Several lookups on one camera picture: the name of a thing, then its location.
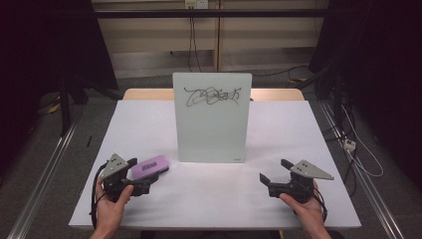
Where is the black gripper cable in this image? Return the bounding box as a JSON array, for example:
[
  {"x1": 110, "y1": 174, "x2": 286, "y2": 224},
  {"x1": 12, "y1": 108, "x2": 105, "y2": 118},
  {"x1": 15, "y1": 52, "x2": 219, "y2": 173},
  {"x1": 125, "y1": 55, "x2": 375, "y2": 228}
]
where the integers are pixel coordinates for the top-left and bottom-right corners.
[
  {"x1": 89, "y1": 161, "x2": 108, "y2": 230},
  {"x1": 312, "y1": 186, "x2": 328, "y2": 223}
]

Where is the white floor cable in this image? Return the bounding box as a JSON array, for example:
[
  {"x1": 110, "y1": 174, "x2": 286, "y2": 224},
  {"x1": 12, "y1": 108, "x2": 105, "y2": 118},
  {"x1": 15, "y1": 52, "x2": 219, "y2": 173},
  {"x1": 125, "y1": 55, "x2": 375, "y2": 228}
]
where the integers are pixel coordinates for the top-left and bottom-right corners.
[{"x1": 340, "y1": 105, "x2": 385, "y2": 178}]

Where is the purple whiteboard eraser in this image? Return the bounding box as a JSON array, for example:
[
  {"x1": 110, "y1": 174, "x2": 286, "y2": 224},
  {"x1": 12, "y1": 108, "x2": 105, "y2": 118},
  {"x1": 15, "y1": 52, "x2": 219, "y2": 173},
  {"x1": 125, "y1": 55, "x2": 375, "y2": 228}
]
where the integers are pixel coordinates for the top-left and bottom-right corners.
[{"x1": 130, "y1": 154, "x2": 170, "y2": 181}]

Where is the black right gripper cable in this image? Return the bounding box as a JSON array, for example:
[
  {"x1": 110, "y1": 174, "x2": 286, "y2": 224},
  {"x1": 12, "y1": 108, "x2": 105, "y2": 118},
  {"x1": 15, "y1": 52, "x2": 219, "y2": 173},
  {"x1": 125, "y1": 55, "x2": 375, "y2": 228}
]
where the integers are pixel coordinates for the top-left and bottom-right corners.
[{"x1": 312, "y1": 186, "x2": 328, "y2": 223}]

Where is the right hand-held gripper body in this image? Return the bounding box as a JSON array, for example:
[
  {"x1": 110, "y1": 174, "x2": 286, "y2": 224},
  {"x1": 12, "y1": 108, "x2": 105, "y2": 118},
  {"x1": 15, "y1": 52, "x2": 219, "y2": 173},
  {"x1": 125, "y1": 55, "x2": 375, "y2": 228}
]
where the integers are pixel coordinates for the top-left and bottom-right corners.
[{"x1": 268, "y1": 159, "x2": 334, "y2": 204}]

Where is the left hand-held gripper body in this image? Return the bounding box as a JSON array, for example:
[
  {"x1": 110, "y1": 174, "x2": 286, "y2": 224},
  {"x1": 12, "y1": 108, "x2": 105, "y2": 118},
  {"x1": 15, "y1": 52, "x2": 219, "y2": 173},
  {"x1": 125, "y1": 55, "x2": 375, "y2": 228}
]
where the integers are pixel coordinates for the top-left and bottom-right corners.
[{"x1": 99, "y1": 152, "x2": 151, "y2": 203}]

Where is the brass vertical wall strip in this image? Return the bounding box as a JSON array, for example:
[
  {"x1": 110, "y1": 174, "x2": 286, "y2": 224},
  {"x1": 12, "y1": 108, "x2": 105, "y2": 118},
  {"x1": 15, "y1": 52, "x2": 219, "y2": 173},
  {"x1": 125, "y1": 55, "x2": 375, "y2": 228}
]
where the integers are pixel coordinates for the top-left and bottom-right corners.
[{"x1": 214, "y1": 0, "x2": 222, "y2": 73}]

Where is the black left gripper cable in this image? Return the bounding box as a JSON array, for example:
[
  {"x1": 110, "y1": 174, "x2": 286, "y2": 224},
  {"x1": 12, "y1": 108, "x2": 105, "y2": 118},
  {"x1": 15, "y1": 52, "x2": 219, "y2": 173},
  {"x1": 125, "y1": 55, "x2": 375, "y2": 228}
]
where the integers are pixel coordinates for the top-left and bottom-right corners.
[{"x1": 89, "y1": 161, "x2": 108, "y2": 230}]

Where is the person's left hand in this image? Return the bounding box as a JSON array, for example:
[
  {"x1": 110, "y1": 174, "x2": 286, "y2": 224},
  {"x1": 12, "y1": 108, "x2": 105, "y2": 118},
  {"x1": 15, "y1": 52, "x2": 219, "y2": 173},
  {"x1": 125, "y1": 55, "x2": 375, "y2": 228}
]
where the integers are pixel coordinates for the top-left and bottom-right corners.
[{"x1": 94, "y1": 177, "x2": 134, "y2": 233}]

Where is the white wall socket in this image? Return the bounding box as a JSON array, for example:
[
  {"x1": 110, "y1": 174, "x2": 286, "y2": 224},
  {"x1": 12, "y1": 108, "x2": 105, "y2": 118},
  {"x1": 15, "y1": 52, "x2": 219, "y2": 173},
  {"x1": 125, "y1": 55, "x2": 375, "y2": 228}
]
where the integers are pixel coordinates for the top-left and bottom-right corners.
[{"x1": 184, "y1": 0, "x2": 210, "y2": 10}]

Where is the black hanging cable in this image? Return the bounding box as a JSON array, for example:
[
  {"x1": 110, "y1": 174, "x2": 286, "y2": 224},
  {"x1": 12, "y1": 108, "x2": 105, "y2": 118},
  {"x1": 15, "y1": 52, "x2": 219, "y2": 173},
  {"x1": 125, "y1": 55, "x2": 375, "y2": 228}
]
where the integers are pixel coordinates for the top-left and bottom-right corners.
[
  {"x1": 187, "y1": 16, "x2": 194, "y2": 74},
  {"x1": 191, "y1": 16, "x2": 204, "y2": 74}
]

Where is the white table cover board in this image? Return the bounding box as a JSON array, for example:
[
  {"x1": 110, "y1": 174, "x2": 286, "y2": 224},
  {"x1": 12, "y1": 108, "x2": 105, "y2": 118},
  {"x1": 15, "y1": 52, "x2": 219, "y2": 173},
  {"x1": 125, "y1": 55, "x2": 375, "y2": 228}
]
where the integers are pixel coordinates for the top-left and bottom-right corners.
[{"x1": 68, "y1": 99, "x2": 362, "y2": 231}]

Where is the black curtain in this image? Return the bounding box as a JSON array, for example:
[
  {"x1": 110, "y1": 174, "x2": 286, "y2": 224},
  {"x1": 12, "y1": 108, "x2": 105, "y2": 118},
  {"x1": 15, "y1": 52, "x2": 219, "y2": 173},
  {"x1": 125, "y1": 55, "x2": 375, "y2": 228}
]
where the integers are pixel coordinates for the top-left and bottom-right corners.
[
  {"x1": 0, "y1": 0, "x2": 119, "y2": 177},
  {"x1": 308, "y1": 0, "x2": 422, "y2": 192}
]

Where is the small whiteboard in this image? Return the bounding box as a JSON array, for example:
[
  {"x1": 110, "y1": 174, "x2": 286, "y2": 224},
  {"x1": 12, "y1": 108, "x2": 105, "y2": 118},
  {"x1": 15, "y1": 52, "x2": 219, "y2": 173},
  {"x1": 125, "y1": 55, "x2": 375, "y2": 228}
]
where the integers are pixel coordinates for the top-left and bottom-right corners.
[{"x1": 172, "y1": 72, "x2": 253, "y2": 164}]

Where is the wooden table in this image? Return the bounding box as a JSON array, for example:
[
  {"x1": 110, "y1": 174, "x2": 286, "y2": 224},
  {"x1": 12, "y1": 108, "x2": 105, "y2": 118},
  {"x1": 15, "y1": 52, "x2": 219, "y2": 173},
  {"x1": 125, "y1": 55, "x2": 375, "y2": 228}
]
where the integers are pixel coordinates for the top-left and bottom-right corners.
[{"x1": 122, "y1": 88, "x2": 306, "y2": 102}]

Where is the black floor cable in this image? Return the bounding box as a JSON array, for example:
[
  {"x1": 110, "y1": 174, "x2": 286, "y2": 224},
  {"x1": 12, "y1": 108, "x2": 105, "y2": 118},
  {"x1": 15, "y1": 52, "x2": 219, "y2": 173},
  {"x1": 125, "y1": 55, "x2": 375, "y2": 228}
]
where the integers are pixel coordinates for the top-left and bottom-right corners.
[{"x1": 252, "y1": 65, "x2": 311, "y2": 79}]

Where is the person's right hand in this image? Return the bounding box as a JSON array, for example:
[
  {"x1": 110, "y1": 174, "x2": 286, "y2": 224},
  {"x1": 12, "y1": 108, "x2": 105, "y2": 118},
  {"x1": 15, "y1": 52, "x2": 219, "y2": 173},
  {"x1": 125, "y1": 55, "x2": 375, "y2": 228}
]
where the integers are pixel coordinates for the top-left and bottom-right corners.
[{"x1": 279, "y1": 180, "x2": 328, "y2": 233}]

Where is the aluminium floor rail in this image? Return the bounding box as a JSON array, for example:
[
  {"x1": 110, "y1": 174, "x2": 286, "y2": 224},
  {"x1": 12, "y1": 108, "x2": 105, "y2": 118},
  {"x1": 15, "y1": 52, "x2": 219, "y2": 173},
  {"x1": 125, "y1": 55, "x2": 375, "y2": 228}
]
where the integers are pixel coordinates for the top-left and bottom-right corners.
[
  {"x1": 318, "y1": 100, "x2": 405, "y2": 239},
  {"x1": 7, "y1": 120, "x2": 80, "y2": 239}
]

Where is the black horizontal crossbar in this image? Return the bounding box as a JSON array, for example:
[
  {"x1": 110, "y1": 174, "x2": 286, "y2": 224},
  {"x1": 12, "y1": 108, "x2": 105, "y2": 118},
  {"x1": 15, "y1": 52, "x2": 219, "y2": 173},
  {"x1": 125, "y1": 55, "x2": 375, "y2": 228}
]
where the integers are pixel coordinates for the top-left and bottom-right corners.
[{"x1": 94, "y1": 8, "x2": 330, "y2": 19}]

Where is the yellow floor tape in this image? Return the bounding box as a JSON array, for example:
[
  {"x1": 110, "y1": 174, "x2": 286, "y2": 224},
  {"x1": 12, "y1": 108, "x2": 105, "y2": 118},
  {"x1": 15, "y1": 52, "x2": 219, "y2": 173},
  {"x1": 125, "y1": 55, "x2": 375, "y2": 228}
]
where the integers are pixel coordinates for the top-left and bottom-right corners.
[{"x1": 46, "y1": 102, "x2": 62, "y2": 115}]

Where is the black metal stand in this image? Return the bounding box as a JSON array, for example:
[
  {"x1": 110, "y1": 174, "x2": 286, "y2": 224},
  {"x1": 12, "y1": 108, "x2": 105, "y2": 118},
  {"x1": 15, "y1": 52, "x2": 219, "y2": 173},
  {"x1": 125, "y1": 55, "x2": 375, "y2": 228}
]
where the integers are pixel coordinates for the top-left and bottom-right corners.
[{"x1": 57, "y1": 75, "x2": 73, "y2": 137}]

